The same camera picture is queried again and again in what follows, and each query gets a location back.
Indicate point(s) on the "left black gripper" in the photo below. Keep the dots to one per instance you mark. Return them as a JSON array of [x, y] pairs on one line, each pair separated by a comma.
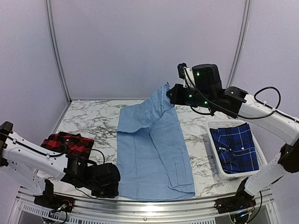
[[113, 192]]

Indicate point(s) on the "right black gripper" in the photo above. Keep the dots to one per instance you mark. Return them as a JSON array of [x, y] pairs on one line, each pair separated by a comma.
[[177, 99]]

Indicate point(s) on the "light blue long sleeve shirt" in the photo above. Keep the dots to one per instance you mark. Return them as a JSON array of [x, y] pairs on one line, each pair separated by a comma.
[[152, 156]]

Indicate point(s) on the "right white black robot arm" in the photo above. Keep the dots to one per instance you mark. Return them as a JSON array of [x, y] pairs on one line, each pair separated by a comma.
[[202, 88]]

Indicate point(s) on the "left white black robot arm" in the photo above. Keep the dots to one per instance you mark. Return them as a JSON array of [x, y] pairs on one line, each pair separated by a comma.
[[63, 156]]

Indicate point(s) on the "red black plaid folded shirt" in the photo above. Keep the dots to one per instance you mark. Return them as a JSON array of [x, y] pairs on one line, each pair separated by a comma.
[[69, 143]]

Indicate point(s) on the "blue plaid shirt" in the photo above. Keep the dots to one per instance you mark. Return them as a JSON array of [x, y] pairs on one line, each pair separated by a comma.
[[235, 148]]

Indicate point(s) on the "white plastic basket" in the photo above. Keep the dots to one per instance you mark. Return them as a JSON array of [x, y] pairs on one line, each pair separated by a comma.
[[226, 124]]

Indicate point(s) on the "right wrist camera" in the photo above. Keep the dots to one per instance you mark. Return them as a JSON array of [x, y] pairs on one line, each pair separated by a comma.
[[182, 74]]

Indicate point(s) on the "aluminium front frame rail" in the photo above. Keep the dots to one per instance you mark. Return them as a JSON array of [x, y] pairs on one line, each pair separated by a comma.
[[198, 210]]

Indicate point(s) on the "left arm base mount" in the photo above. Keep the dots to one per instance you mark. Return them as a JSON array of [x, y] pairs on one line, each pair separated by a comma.
[[55, 203]]

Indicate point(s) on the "right aluminium corner post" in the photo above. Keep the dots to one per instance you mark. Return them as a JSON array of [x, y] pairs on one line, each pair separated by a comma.
[[240, 43]]

